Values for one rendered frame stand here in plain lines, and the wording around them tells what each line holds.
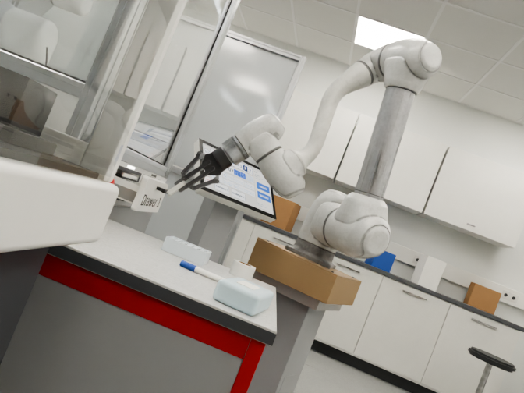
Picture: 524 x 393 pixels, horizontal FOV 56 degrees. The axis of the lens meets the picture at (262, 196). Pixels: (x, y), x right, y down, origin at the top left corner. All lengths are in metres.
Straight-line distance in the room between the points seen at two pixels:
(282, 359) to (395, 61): 1.09
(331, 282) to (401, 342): 3.04
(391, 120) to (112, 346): 1.13
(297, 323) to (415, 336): 2.96
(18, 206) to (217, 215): 2.04
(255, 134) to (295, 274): 0.49
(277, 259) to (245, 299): 0.78
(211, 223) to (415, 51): 1.38
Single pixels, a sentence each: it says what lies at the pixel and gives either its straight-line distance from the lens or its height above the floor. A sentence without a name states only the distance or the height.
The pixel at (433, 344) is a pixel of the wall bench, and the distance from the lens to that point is 4.73.
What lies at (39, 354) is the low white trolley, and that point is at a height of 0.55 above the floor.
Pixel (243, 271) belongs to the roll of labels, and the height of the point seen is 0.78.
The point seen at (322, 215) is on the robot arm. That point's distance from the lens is 1.80.
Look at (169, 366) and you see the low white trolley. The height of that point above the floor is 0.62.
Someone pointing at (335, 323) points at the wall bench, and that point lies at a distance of 4.60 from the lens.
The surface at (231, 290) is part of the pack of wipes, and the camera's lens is 0.99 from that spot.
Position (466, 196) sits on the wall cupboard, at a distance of 5.09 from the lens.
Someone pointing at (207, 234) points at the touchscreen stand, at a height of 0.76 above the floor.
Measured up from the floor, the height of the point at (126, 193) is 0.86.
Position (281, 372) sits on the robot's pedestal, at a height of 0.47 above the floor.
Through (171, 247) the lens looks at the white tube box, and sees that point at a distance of 1.40.
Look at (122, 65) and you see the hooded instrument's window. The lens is 0.74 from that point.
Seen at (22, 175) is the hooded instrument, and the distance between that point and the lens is 0.59.
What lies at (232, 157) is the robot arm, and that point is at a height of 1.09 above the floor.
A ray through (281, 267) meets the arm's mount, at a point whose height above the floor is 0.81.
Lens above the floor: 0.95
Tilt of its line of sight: 2 degrees up
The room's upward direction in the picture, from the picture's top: 22 degrees clockwise
